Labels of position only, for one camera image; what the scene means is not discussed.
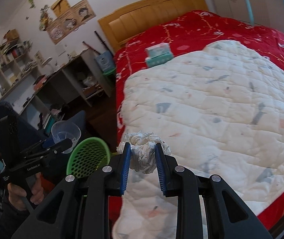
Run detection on wanted posters on wall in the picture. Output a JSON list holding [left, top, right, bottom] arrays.
[[46, 0, 96, 45]]

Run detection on dark open shelf desk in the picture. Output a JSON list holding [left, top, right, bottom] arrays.
[[20, 49, 112, 129]]

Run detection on white paper ball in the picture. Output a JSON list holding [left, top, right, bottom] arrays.
[[117, 132, 171, 174]]

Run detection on wooden headboard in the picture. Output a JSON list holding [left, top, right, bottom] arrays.
[[98, 0, 208, 52]]

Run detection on blue box beside bed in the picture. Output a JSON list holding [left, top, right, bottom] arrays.
[[95, 51, 115, 73]]

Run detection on teal tissue pack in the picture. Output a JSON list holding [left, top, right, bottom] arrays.
[[145, 43, 174, 68]]

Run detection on light wooden bookshelf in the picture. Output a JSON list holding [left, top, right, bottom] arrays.
[[0, 29, 40, 100]]

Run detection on green mesh trash basket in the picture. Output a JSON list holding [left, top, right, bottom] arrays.
[[66, 137, 111, 178]]

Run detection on black sword on wall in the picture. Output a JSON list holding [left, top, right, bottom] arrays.
[[94, 30, 114, 57]]

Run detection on white quilted blanket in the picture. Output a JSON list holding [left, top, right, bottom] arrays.
[[112, 40, 284, 238]]

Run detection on small clear plastic cup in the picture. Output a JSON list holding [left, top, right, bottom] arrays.
[[51, 121, 81, 154]]

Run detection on person's left hand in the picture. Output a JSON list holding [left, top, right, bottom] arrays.
[[8, 173, 45, 211]]

